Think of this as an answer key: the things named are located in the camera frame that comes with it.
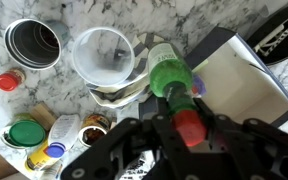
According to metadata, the clear plastic cup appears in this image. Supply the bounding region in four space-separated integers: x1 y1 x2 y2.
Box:
71 27 136 88

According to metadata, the navy cardboard box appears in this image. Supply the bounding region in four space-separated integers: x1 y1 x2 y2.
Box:
183 26 288 130

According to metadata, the yellow bottle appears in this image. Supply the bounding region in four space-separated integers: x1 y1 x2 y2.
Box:
24 139 62 173

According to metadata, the green lidded container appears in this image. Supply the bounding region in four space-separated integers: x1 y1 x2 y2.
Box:
0 113 48 150

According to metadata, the black oval case white print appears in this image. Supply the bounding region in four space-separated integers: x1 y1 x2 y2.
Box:
246 4 288 66

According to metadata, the dark glass jar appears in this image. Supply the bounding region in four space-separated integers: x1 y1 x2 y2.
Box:
78 113 112 148

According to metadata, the green bottle with red cap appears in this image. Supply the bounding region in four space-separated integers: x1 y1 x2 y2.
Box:
147 41 208 148

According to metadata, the grey metal cup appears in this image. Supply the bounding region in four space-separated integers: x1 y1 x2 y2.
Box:
3 18 71 71

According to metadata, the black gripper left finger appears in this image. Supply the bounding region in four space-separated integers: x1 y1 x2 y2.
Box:
60 97 192 180

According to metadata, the white bottle with blue cap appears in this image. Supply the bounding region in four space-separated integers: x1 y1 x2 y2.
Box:
44 114 82 159

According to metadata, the small jar with red lid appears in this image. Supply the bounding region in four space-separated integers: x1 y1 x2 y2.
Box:
0 67 27 93

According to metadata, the small wooden block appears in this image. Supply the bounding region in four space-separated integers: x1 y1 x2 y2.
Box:
29 101 58 132

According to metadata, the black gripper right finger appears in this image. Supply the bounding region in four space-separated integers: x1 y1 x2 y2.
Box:
193 98 288 180

